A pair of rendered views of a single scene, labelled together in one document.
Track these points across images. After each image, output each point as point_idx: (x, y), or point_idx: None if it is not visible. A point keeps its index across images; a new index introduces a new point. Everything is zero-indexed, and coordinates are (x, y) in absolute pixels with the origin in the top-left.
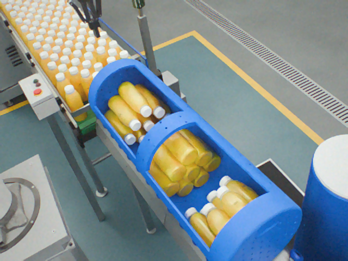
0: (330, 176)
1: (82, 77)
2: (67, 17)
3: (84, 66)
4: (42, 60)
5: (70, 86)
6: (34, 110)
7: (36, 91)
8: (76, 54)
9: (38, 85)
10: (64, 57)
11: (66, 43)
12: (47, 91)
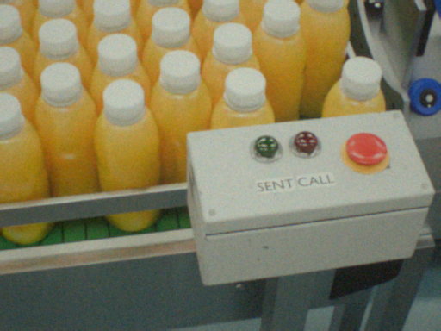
0: None
1: (291, 34)
2: None
3: (233, 8)
4: (14, 139)
5: (357, 61)
6: (424, 220)
7: (373, 147)
8: (127, 6)
9: (316, 137)
10: (119, 45)
11: (5, 22)
12: (371, 123)
